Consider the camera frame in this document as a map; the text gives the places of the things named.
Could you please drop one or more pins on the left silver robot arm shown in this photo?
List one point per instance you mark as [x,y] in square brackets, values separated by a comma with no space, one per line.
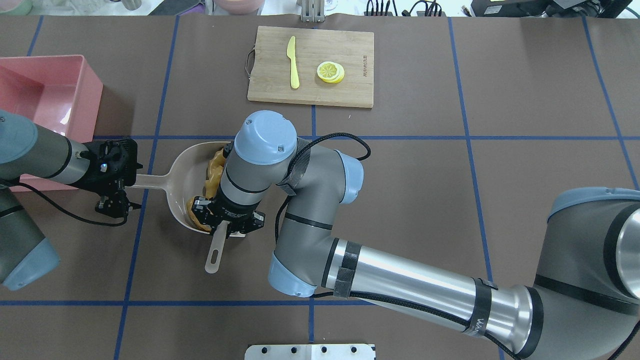
[26,254]

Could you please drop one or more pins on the yellow lemon slices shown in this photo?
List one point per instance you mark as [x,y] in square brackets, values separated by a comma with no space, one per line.
[331,72]

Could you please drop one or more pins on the beige hand brush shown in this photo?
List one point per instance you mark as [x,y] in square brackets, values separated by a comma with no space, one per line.
[215,252]

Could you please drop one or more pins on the brown toy ginger root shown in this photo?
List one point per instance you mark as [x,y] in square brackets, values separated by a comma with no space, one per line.
[214,173]

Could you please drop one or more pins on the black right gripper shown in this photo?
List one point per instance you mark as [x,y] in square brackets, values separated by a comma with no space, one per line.
[234,212]

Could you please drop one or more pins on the yellow plastic knife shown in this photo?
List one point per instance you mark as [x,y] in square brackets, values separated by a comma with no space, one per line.
[291,53]

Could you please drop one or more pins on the aluminium frame post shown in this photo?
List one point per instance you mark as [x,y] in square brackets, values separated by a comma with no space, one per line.
[312,11]

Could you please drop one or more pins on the pink plastic bin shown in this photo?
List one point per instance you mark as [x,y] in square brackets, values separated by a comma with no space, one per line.
[49,109]

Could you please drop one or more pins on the pink bowl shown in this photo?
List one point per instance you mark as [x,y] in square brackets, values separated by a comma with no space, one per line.
[239,7]

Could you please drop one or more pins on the black power strip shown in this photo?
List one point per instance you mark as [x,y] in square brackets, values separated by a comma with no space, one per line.
[380,8]

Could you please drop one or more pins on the brown toy potato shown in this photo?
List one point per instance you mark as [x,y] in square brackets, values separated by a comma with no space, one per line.
[191,214]

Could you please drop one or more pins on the beige plastic dustpan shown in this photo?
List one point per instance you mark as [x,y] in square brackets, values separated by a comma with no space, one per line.
[184,180]

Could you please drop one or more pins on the bamboo cutting board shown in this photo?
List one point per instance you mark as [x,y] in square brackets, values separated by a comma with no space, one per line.
[269,79]

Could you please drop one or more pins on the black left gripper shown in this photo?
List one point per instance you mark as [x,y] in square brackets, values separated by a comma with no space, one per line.
[95,182]

